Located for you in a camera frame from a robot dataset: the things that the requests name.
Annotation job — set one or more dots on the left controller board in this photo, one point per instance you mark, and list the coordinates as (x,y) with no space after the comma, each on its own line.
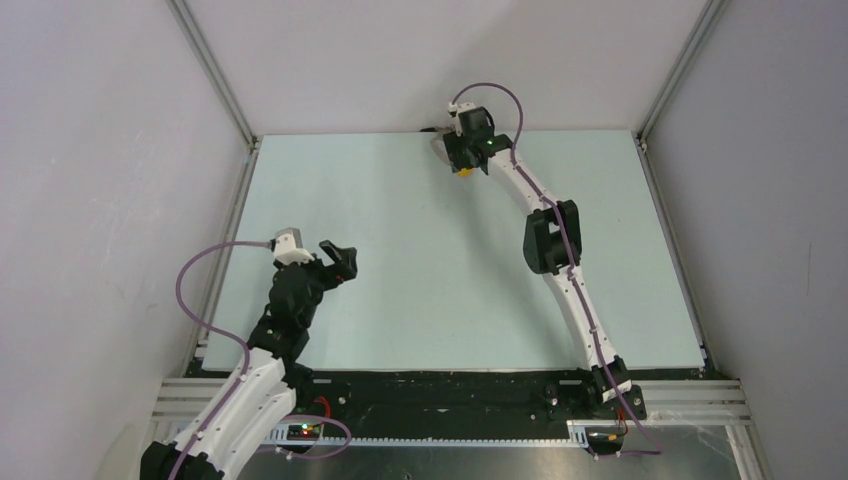
(304,432)

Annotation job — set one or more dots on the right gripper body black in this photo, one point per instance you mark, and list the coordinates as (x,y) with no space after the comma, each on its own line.
(455,142)

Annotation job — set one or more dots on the controller board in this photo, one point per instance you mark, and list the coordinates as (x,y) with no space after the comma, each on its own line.
(605,437)
(304,432)

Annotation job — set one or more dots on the right aluminium frame post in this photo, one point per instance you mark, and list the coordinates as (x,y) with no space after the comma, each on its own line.
(704,26)

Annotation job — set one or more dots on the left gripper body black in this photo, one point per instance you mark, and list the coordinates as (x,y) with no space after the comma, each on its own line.
(317,283)

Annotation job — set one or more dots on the right controller board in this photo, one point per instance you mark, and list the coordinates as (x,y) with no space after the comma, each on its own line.
(605,437)

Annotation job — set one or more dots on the aluminium frame post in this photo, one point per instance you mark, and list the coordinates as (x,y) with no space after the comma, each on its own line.
(201,48)
(704,26)

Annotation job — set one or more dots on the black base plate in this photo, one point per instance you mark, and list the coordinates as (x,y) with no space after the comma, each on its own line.
(561,390)

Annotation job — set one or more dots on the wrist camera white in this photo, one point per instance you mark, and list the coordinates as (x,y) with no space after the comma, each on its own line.
(455,109)
(287,248)

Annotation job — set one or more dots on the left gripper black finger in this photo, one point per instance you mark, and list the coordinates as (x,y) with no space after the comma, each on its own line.
(348,271)
(337,254)

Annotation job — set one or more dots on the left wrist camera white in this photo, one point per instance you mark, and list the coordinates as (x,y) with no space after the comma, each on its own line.
(287,248)

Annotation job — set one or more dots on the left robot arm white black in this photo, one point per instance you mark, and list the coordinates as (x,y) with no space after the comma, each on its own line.
(268,383)

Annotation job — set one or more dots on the left aluminium frame post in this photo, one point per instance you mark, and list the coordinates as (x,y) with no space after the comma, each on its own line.
(201,48)

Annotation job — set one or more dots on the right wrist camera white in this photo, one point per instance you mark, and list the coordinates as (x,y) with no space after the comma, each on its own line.
(455,109)

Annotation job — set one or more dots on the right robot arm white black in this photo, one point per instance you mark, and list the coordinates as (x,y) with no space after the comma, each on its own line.
(551,248)

